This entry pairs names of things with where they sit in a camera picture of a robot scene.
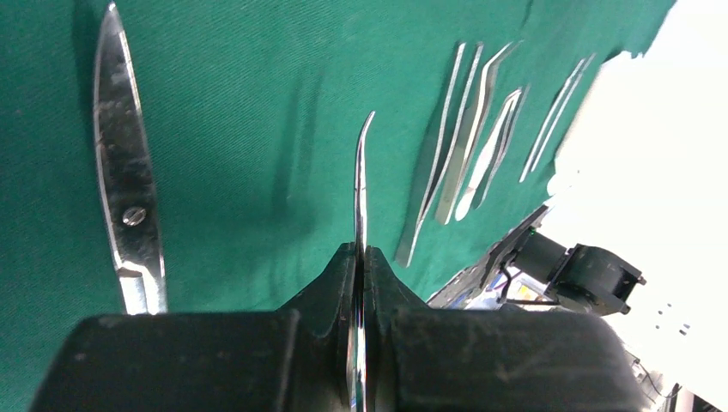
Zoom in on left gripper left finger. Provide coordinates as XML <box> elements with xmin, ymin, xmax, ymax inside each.
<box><xmin>31</xmin><ymin>244</ymin><xmax>354</xmax><ymax>411</ymax></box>

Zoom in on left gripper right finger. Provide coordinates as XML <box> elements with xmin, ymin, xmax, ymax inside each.
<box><xmin>364</xmin><ymin>246</ymin><xmax>646</xmax><ymax>411</ymax></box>

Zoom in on surgical forceps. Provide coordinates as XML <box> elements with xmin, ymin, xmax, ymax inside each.
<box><xmin>349</xmin><ymin>111</ymin><xmax>376</xmax><ymax>411</ymax></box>

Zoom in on long steel forceps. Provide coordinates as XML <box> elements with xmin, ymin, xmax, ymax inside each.
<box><xmin>394</xmin><ymin>42</ymin><xmax>467</xmax><ymax>268</ymax></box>

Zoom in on green surgical cloth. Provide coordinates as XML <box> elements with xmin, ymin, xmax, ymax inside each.
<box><xmin>1</xmin><ymin>1</ymin><xmax>672</xmax><ymax>411</ymax></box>

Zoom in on steel scissors blade pair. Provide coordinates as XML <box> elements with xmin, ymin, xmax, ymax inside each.
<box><xmin>93</xmin><ymin>2</ymin><xmax>168</xmax><ymax>315</ymax></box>

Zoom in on thin steel tweezers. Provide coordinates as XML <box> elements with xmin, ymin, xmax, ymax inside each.
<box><xmin>519</xmin><ymin>53</ymin><xmax>596</xmax><ymax>183</ymax></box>

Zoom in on steel spatula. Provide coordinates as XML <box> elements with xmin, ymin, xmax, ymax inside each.
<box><xmin>435</xmin><ymin>40</ymin><xmax>520</xmax><ymax>225</ymax></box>

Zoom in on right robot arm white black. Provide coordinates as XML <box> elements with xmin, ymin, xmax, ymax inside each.
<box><xmin>509</xmin><ymin>230</ymin><xmax>727</xmax><ymax>411</ymax></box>

